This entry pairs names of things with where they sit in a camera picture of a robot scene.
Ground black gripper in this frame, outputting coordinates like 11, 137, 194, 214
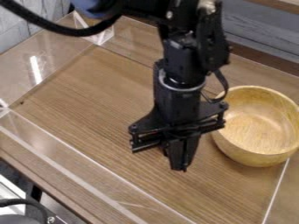
128, 60, 228, 172

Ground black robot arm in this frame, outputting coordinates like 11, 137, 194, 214
71, 0, 230, 171

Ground wooden bowl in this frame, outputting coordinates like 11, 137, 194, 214
211, 86, 299, 167

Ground clear acrylic tray wall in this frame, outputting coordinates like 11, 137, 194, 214
0, 102, 196, 224

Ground black metal table frame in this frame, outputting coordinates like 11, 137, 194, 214
24, 182, 80, 224

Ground clear acrylic corner bracket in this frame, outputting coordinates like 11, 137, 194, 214
74, 11, 115, 46

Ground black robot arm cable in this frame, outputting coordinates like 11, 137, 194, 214
0, 0, 124, 38

